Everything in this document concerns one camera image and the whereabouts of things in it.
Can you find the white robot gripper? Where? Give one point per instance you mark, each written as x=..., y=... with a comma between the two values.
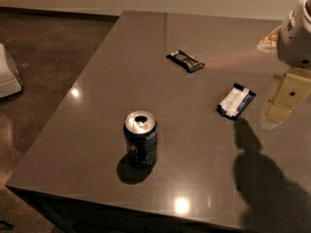
x=293, y=42

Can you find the blue pepsi can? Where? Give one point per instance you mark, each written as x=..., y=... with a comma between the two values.
x=140, y=132

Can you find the yellow white object at edge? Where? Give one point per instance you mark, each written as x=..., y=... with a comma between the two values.
x=269, y=43

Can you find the blue white snack packet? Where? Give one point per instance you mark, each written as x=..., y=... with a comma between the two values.
x=236, y=101

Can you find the black snack bar wrapper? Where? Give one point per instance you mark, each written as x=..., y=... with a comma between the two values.
x=183, y=59

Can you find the white object on floor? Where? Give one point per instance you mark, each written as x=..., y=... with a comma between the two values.
x=10, y=82

